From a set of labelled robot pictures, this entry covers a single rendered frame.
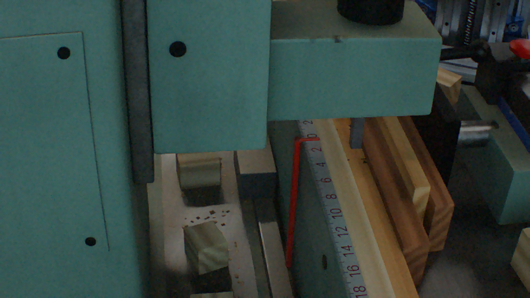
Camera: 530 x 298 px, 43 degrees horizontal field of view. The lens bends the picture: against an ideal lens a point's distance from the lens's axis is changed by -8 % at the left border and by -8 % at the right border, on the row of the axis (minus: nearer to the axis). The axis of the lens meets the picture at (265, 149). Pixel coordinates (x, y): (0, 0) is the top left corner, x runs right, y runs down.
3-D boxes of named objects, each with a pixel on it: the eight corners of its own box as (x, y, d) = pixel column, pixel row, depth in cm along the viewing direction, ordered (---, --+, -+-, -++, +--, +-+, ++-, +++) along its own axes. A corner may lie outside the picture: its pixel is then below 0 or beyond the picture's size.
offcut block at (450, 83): (418, 101, 76) (422, 75, 74) (432, 90, 78) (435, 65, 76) (445, 113, 75) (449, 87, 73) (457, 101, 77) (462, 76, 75)
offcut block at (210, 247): (184, 252, 70) (183, 228, 69) (213, 243, 72) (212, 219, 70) (199, 275, 68) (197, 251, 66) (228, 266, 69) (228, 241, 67)
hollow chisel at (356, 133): (361, 148, 60) (367, 97, 57) (351, 149, 60) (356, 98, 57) (358, 142, 61) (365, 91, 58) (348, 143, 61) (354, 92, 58)
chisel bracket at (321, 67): (429, 132, 56) (445, 38, 51) (253, 141, 54) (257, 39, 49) (403, 84, 62) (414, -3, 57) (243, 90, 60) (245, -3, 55)
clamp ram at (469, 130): (501, 202, 62) (524, 119, 56) (427, 209, 61) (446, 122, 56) (469, 145, 69) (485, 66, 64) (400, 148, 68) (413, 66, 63)
